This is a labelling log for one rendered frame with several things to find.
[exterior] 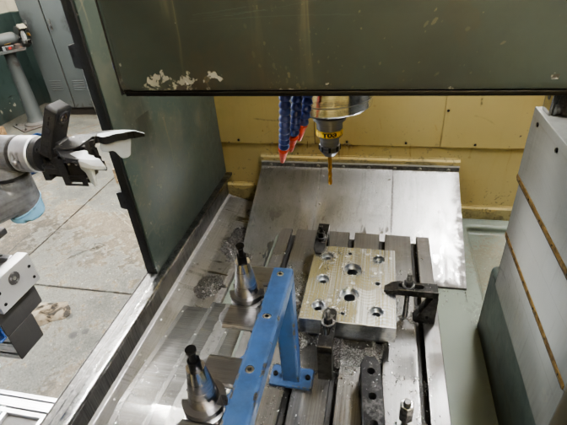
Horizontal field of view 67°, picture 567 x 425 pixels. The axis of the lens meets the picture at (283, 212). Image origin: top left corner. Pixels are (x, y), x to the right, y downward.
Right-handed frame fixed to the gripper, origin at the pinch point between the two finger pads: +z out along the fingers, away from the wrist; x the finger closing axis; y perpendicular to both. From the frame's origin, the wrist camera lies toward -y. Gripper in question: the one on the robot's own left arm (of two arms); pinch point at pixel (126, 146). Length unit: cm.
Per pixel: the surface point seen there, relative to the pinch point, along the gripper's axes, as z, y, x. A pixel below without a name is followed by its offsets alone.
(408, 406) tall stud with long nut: 55, 42, 18
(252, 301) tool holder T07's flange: 26.3, 22.6, 15.2
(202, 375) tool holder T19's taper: 25.5, 16.3, 35.3
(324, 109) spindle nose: 37.7, -7.0, -1.1
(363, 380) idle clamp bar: 46, 48, 10
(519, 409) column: 83, 66, 0
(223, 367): 25.1, 23.4, 28.7
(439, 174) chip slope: 75, 61, -107
